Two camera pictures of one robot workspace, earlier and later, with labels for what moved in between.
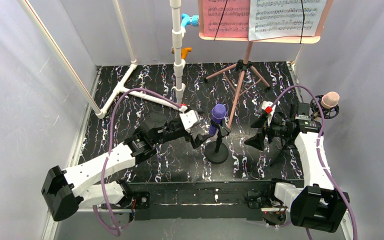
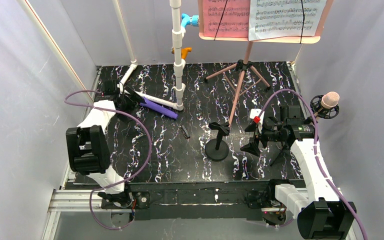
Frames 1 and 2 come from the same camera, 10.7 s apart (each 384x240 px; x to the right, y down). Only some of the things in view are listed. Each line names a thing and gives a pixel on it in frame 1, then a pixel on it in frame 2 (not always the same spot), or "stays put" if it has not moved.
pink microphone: [330, 99] stays put
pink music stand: [243, 66] stays put
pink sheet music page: [226, 18] stays put
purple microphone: [218, 111] -> [159, 109]
